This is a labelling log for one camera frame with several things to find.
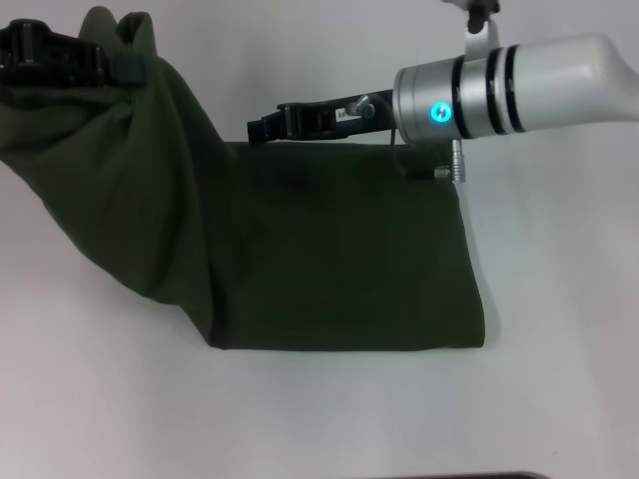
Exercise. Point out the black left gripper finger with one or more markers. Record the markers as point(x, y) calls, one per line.
point(127, 67)

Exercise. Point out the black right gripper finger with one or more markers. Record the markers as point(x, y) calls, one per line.
point(289, 122)

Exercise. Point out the small silver gripper plug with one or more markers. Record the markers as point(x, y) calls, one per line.
point(360, 107)

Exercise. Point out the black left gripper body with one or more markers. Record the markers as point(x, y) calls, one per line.
point(50, 55)

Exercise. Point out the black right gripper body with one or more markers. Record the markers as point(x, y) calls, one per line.
point(364, 117)

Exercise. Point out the dark green FREE T-shirt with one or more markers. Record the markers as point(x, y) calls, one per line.
point(324, 249)

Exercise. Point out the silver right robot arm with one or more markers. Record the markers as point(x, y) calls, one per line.
point(524, 85)

